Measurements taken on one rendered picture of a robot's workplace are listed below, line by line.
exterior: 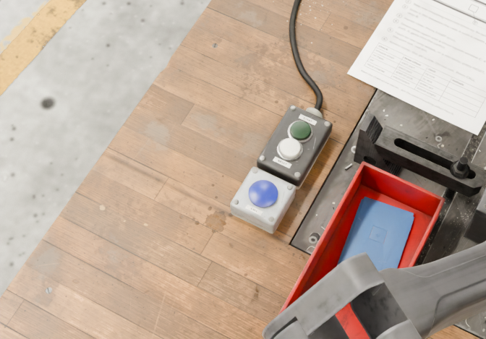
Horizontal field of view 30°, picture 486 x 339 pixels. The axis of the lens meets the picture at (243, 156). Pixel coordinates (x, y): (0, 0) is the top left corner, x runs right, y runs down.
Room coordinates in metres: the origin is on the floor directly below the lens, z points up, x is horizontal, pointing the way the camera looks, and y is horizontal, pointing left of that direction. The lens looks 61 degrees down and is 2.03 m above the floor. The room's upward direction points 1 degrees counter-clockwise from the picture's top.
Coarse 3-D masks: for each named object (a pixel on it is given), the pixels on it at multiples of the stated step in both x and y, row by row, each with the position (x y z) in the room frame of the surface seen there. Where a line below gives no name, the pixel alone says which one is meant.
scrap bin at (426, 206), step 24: (360, 168) 0.57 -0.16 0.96; (360, 192) 0.56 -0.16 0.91; (384, 192) 0.56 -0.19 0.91; (408, 192) 0.54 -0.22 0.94; (336, 216) 0.50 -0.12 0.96; (432, 216) 0.52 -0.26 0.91; (336, 240) 0.49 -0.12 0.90; (408, 240) 0.49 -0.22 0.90; (312, 264) 0.44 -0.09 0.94; (336, 264) 0.45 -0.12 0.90; (408, 264) 0.45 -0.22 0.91; (360, 336) 0.36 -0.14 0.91
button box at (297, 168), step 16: (320, 96) 0.71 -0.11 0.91; (288, 112) 0.68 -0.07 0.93; (304, 112) 0.68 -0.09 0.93; (288, 128) 0.65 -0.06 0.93; (320, 128) 0.65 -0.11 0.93; (272, 144) 0.63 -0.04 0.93; (304, 144) 0.62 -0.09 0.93; (320, 144) 0.62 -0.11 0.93; (272, 160) 0.60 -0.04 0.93; (288, 160) 0.60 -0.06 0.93; (304, 160) 0.60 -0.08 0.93; (288, 176) 0.58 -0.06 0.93; (304, 176) 0.58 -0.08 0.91
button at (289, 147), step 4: (284, 140) 0.63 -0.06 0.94; (288, 140) 0.63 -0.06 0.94; (292, 140) 0.63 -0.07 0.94; (296, 140) 0.63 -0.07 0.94; (280, 144) 0.62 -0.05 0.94; (284, 144) 0.62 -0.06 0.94; (288, 144) 0.62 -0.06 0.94; (292, 144) 0.62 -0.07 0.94; (296, 144) 0.62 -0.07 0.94; (280, 148) 0.61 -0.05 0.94; (284, 148) 0.61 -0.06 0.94; (288, 148) 0.61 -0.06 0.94; (292, 148) 0.61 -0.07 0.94; (296, 148) 0.61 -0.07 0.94; (300, 148) 0.61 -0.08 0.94; (280, 152) 0.61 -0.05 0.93; (284, 152) 0.61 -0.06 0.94; (288, 152) 0.61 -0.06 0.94; (292, 152) 0.61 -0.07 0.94; (296, 152) 0.61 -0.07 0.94; (284, 156) 0.60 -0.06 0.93; (288, 156) 0.60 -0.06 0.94; (292, 156) 0.60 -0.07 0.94; (296, 156) 0.60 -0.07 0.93
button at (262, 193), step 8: (256, 184) 0.56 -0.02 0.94; (264, 184) 0.56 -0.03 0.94; (272, 184) 0.56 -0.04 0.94; (248, 192) 0.55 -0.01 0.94; (256, 192) 0.55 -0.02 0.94; (264, 192) 0.55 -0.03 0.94; (272, 192) 0.55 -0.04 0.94; (256, 200) 0.54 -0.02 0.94; (264, 200) 0.53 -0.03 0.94; (272, 200) 0.53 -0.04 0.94
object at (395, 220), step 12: (372, 204) 0.54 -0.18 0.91; (384, 204) 0.54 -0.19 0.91; (360, 216) 0.52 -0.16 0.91; (372, 216) 0.52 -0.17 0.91; (384, 216) 0.52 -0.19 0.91; (396, 216) 0.52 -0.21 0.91; (408, 216) 0.52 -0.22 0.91; (360, 228) 0.50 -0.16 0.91; (384, 228) 0.50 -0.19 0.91; (396, 228) 0.50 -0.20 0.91; (360, 240) 0.49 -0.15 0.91; (372, 240) 0.49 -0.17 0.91; (396, 240) 0.49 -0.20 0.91; (348, 252) 0.47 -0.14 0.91; (360, 252) 0.47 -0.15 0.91; (372, 252) 0.47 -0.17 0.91; (384, 252) 0.47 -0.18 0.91; (396, 252) 0.47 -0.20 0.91; (384, 264) 0.45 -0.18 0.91
